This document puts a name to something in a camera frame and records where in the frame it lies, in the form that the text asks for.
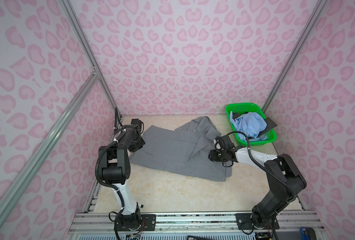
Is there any grey long sleeve shirt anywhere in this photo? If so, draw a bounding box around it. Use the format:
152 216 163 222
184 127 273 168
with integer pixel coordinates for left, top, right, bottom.
130 117 232 182

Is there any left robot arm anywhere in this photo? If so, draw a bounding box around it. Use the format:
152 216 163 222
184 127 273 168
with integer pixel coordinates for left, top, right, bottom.
95 119 145 232

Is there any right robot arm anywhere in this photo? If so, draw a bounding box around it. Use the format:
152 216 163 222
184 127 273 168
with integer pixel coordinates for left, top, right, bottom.
208 134 307 230

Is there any light blue shirt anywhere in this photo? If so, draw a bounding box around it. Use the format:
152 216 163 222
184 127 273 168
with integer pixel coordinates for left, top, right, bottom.
229 111 268 142

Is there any green plastic basket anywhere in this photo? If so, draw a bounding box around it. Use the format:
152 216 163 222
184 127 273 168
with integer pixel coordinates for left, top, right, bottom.
225 103 277 147

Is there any black shirt in basket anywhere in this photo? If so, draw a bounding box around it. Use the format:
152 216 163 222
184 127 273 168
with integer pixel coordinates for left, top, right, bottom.
231 111 278 141

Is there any blue tool at edge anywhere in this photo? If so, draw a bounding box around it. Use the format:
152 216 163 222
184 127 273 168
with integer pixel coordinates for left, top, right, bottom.
300 227 317 240

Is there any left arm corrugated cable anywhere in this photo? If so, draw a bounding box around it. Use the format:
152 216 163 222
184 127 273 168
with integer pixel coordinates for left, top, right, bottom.
94 107 125 211

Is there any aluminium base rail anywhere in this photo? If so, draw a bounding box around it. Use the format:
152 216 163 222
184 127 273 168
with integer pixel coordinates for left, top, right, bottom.
66 197 329 240

